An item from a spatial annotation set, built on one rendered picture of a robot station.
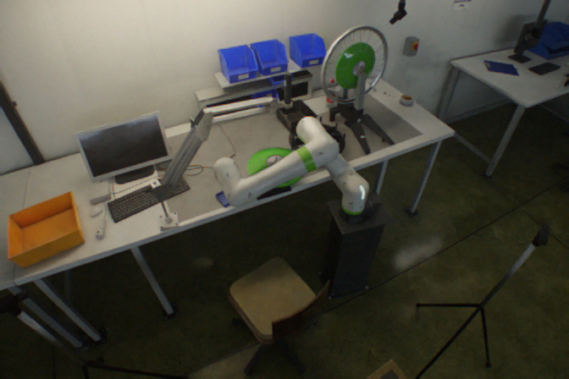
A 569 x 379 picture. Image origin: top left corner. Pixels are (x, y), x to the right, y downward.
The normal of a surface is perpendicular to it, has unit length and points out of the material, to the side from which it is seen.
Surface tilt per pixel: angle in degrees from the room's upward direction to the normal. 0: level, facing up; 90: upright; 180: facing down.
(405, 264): 0
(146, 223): 0
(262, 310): 0
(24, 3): 90
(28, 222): 86
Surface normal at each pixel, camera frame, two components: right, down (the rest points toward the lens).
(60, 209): 0.54, 0.51
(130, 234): 0.00, -0.75
